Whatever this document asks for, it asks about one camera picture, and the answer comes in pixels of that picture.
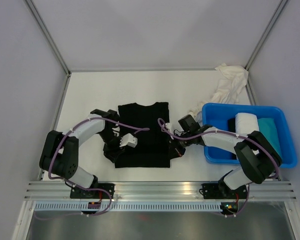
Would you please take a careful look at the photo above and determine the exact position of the blue plastic bin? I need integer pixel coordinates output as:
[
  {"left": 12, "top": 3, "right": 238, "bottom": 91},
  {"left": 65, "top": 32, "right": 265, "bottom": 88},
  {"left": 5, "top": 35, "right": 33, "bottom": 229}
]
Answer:
[{"left": 201, "top": 103, "right": 298, "bottom": 168}]

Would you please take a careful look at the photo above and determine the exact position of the aluminium mounting rail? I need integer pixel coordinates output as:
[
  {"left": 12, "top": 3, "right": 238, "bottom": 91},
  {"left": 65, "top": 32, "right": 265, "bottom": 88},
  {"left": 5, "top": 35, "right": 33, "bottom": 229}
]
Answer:
[{"left": 23, "top": 181, "right": 297, "bottom": 202}]

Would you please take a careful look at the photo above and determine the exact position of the right aluminium frame post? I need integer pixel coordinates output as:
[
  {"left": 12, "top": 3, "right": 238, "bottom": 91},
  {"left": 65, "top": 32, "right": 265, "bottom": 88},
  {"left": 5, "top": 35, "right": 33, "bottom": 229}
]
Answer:
[{"left": 244, "top": 0, "right": 289, "bottom": 71}]

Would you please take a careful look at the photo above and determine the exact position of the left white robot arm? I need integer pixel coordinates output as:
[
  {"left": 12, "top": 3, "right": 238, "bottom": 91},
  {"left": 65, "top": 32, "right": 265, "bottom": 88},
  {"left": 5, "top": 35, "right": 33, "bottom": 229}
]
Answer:
[{"left": 39, "top": 109, "right": 124, "bottom": 198}]

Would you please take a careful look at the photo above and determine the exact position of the rolled white t-shirt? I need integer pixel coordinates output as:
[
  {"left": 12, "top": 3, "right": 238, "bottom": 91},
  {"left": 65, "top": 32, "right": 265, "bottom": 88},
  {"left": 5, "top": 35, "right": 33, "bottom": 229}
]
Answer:
[{"left": 235, "top": 112, "right": 260, "bottom": 135}]

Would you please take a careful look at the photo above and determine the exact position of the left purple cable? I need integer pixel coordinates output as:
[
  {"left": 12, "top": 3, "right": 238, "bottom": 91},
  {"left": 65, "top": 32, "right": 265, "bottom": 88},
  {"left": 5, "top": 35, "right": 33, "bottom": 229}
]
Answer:
[{"left": 34, "top": 117, "right": 151, "bottom": 221}]

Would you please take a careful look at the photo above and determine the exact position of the aluminium frame post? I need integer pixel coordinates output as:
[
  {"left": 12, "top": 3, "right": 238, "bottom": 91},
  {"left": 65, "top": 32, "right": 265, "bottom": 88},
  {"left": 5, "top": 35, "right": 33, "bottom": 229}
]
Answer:
[
  {"left": 244, "top": 0, "right": 289, "bottom": 71},
  {"left": 23, "top": 0, "right": 71, "bottom": 77}
]

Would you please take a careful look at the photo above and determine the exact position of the purple cable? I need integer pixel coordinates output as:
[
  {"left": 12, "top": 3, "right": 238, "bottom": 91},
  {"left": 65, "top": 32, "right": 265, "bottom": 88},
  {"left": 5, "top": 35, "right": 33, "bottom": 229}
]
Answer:
[
  {"left": 34, "top": 117, "right": 151, "bottom": 221},
  {"left": 157, "top": 118, "right": 281, "bottom": 218}
]

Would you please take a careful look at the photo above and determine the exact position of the left aluminium frame post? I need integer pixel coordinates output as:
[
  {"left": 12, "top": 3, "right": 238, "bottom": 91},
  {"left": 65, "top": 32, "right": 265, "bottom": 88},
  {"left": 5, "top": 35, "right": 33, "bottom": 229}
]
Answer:
[{"left": 23, "top": 0, "right": 71, "bottom": 77}]

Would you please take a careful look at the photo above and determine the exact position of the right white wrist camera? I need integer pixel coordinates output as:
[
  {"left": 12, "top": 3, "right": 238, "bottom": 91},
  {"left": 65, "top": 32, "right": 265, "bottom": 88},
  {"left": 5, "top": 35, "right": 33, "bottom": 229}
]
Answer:
[{"left": 162, "top": 122, "right": 174, "bottom": 133}]

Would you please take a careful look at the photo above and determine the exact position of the crumpled cream t-shirt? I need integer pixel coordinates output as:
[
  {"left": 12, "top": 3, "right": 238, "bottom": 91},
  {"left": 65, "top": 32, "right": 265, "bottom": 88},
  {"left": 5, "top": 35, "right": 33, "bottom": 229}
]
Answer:
[{"left": 188, "top": 63, "right": 249, "bottom": 120}]

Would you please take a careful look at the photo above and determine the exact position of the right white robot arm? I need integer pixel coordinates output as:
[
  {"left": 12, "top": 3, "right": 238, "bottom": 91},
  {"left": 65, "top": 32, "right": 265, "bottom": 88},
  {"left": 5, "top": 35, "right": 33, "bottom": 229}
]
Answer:
[{"left": 162, "top": 115, "right": 282, "bottom": 198}]

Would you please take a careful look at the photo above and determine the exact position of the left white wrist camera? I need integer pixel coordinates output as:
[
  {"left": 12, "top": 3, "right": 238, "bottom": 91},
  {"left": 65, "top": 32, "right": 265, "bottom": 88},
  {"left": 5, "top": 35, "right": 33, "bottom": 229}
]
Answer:
[{"left": 119, "top": 133, "right": 138, "bottom": 148}]

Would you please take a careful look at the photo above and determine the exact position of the rolled black t-shirt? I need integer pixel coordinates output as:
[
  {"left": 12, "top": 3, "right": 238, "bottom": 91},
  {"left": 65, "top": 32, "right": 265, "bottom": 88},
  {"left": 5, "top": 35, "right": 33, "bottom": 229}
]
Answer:
[{"left": 227, "top": 118, "right": 236, "bottom": 133}]

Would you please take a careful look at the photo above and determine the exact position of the rolled teal t-shirt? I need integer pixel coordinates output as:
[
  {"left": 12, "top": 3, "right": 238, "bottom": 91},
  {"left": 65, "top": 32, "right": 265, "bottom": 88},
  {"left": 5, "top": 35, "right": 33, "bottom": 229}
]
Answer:
[{"left": 257, "top": 118, "right": 282, "bottom": 157}]

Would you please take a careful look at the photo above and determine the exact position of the slotted white cable duct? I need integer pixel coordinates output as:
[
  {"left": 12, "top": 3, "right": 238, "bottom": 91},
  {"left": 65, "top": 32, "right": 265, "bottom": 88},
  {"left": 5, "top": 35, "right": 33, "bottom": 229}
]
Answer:
[{"left": 34, "top": 201, "right": 222, "bottom": 212}]

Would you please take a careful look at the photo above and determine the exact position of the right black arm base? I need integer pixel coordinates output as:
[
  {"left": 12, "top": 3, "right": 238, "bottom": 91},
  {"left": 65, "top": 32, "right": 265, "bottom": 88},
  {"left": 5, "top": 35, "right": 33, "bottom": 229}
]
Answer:
[{"left": 199, "top": 182, "right": 248, "bottom": 200}]

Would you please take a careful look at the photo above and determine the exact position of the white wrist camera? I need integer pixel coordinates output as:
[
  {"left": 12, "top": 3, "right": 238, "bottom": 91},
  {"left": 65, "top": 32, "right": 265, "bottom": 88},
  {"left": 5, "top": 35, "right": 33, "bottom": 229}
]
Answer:
[
  {"left": 119, "top": 133, "right": 138, "bottom": 148},
  {"left": 162, "top": 122, "right": 174, "bottom": 133}
]

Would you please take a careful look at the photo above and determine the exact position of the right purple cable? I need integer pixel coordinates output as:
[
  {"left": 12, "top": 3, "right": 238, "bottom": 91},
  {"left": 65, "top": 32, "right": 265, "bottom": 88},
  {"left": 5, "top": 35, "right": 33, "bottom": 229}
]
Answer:
[{"left": 157, "top": 118, "right": 281, "bottom": 218}]

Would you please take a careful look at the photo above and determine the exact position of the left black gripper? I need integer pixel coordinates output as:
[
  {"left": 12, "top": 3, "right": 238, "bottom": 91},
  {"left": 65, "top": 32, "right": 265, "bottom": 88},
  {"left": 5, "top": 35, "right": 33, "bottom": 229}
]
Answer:
[{"left": 97, "top": 129, "right": 126, "bottom": 164}]

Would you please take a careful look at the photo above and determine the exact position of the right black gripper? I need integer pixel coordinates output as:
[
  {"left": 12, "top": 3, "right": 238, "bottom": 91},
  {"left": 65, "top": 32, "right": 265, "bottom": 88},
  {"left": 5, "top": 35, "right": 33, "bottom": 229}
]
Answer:
[{"left": 166, "top": 131, "right": 193, "bottom": 160}]

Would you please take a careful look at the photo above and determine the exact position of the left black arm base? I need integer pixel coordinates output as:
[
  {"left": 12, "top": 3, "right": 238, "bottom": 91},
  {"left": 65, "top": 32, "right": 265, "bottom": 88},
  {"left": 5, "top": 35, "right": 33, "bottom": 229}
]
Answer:
[{"left": 70, "top": 183, "right": 115, "bottom": 200}]

